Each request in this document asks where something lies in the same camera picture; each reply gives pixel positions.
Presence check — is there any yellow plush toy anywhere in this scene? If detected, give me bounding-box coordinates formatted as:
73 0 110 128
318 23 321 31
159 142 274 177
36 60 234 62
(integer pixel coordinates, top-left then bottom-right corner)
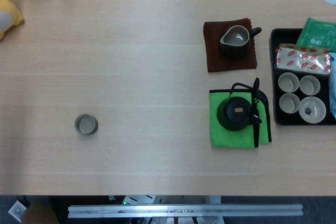
0 0 25 41

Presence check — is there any aluminium profile rail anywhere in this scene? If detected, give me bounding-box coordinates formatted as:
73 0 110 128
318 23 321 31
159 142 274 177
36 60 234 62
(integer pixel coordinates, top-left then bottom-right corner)
67 204 304 219

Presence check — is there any orange-brown seat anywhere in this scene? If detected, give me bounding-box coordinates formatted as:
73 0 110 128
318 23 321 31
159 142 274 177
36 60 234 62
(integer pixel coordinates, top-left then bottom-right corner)
21 201 60 224

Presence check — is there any grey-green ceramic teacup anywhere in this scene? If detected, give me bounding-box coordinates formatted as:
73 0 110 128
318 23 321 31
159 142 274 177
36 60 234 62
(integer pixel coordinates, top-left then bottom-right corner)
74 113 99 136

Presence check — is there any light blue wipes pack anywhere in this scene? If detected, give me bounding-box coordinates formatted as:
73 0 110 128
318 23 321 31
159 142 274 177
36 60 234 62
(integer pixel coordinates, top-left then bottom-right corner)
328 52 336 119

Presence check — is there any green cloth with black trim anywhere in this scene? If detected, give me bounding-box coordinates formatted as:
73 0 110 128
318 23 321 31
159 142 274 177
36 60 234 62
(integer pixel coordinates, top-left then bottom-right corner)
208 77 272 148

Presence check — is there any red white snack packet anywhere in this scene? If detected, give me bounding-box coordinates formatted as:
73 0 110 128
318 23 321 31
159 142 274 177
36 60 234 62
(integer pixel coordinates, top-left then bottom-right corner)
274 43 332 77

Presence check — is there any white floor socket box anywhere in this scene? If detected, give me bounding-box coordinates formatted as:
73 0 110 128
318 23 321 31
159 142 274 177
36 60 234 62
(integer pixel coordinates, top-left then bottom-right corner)
7 200 27 222

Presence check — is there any white cup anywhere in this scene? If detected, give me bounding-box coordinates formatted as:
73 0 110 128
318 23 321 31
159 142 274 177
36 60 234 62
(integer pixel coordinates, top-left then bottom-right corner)
299 74 321 96
278 92 301 114
278 72 300 93

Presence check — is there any white lidded tea bowl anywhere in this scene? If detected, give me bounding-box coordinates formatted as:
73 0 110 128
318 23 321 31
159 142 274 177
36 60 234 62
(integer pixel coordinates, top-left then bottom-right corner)
298 95 327 125

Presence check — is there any brown cloth mat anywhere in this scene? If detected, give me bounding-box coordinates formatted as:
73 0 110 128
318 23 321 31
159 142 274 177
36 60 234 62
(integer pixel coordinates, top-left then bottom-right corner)
203 17 258 73

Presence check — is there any green tea packet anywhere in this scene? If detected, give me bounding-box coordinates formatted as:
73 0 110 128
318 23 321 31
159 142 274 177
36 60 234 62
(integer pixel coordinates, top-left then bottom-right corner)
296 17 336 49

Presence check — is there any black cast-iron teapot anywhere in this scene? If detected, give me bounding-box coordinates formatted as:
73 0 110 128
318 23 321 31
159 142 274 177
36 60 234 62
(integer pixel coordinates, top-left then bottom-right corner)
216 82 263 132

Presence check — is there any black plastic tray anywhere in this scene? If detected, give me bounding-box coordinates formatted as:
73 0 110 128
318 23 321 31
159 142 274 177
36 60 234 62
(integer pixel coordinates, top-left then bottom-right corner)
269 28 336 126

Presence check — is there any dark ceramic pitcher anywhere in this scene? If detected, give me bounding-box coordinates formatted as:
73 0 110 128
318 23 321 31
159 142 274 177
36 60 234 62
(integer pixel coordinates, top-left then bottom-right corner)
219 25 263 58

